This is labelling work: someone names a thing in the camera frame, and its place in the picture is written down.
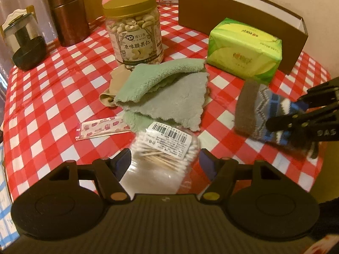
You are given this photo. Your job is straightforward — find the nut jar with gold lid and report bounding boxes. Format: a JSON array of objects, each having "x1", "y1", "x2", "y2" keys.
[{"x1": 102, "y1": 0, "x2": 165, "y2": 70}]

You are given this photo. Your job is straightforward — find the beige stocking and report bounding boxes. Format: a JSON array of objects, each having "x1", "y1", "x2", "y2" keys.
[{"x1": 99, "y1": 67, "x2": 133, "y2": 108}]

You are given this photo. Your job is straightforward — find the glass jar with black base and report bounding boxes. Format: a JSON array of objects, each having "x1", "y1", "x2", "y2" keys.
[{"x1": 2, "y1": 12, "x2": 48, "y2": 72}]

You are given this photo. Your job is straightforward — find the green tissue pack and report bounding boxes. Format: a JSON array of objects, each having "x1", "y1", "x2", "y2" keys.
[{"x1": 206, "y1": 18, "x2": 282, "y2": 85}]

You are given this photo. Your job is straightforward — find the brown cardboard box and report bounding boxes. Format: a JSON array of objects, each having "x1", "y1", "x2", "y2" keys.
[{"x1": 178, "y1": 0, "x2": 309, "y2": 75}]

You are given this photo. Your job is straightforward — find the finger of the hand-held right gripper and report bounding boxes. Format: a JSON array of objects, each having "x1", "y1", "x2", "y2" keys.
[
  {"x1": 265, "y1": 111, "x2": 310, "y2": 134},
  {"x1": 298, "y1": 76, "x2": 339, "y2": 109}
]

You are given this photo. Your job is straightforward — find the red white checkered tablecloth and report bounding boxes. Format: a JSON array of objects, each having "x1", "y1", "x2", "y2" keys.
[{"x1": 0, "y1": 0, "x2": 331, "y2": 202}]

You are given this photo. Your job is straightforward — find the blue white patterned cloth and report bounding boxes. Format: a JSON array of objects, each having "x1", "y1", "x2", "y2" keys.
[{"x1": 0, "y1": 140, "x2": 16, "y2": 233}]

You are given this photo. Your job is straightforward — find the cotton swab pack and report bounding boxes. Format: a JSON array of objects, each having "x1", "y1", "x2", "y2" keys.
[{"x1": 120, "y1": 122, "x2": 202, "y2": 195}]

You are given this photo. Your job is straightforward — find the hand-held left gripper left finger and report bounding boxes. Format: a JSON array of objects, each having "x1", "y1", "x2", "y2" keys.
[{"x1": 45, "y1": 149, "x2": 132, "y2": 204}]

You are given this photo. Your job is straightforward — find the grey striped sock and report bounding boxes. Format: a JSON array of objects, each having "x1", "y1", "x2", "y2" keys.
[{"x1": 234, "y1": 81, "x2": 318, "y2": 159}]

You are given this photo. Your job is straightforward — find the white wooden chair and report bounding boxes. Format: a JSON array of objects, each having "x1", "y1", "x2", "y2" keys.
[{"x1": 1, "y1": 5, "x2": 35, "y2": 29}]

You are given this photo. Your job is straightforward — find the green microfiber cloth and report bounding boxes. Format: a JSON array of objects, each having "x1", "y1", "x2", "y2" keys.
[{"x1": 113, "y1": 59, "x2": 210, "y2": 133}]

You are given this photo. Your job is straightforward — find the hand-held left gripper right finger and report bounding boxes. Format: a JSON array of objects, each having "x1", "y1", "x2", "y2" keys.
[{"x1": 199, "y1": 149, "x2": 285, "y2": 204}]

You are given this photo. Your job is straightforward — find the pink printed bandage strip packet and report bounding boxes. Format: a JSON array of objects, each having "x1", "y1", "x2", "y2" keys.
[{"x1": 75, "y1": 116, "x2": 133, "y2": 141}]

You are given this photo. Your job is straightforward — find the wooden door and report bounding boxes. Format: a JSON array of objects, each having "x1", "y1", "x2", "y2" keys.
[{"x1": 75, "y1": 0, "x2": 114, "y2": 24}]

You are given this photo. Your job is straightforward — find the brown metal canister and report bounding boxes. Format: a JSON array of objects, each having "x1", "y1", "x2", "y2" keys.
[{"x1": 47, "y1": 0, "x2": 90, "y2": 47}]

